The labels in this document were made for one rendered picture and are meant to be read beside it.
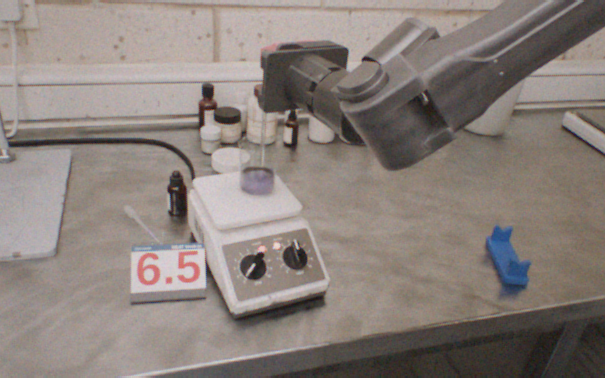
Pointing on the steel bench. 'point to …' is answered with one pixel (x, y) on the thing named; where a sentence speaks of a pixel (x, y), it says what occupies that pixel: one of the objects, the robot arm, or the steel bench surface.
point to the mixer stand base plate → (15, 205)
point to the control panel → (275, 267)
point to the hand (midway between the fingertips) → (267, 55)
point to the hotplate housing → (200, 224)
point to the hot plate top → (278, 205)
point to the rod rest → (508, 265)
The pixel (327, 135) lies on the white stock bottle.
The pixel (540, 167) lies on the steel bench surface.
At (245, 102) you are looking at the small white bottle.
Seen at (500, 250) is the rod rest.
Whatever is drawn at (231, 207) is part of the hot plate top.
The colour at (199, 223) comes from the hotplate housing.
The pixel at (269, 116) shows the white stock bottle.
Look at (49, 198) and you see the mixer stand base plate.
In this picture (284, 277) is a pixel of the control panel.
